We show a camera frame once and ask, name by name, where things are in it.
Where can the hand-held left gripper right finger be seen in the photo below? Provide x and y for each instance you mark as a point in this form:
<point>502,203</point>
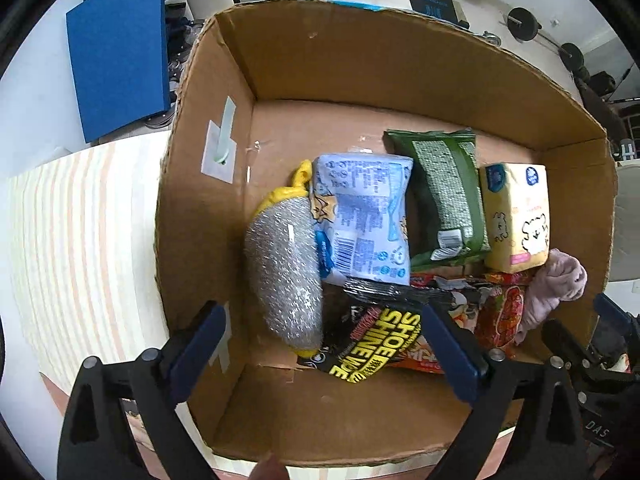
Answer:
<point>450,355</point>

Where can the pink tablecloth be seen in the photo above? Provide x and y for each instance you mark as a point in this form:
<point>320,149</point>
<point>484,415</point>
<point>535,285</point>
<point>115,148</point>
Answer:
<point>52,392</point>

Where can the dark red snack packet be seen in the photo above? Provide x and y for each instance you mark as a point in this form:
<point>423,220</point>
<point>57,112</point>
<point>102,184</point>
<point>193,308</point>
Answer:
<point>500,310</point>

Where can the silver scrubber sponge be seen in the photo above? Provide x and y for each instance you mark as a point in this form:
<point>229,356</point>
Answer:
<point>285,270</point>

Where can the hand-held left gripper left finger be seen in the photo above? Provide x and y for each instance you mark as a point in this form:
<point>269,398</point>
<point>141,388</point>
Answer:
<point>197,350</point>

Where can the striped table mat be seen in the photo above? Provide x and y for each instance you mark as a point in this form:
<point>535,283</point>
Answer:
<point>75,260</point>

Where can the small black barbell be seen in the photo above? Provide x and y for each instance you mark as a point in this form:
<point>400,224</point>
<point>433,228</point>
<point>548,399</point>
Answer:
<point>522,22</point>

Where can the red cartoon snack packet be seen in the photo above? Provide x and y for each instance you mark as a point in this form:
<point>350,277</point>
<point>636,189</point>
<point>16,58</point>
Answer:
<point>462,310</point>

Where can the person's left hand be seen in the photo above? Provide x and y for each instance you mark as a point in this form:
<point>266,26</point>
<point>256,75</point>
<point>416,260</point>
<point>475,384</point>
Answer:
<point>270,469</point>

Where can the green snack packet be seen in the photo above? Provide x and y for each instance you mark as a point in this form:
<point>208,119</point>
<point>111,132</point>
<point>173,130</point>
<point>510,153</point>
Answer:
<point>445,185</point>

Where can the black yellow wipe packet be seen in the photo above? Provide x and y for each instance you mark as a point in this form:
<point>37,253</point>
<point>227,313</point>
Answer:
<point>385,330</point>

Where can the light blue snack packet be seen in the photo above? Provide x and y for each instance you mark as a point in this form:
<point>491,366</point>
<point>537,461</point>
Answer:
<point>360,210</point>

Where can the yellow tissue pack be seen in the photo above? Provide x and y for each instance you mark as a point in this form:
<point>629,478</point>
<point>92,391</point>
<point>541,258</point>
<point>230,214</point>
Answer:
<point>515,210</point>

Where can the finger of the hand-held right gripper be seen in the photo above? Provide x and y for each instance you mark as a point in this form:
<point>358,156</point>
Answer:
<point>617,315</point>
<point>570,345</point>

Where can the blue board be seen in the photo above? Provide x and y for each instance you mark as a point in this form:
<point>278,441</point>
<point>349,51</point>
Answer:
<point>120,50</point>

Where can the grey office chair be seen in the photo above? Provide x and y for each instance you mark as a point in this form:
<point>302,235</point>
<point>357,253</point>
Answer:
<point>627,220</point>

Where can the pale pink cloth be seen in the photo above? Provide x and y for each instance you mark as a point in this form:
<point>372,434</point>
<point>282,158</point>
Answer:
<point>555,280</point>

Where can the cardboard box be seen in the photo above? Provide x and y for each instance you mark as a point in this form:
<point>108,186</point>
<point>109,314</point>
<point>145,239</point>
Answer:
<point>350,60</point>

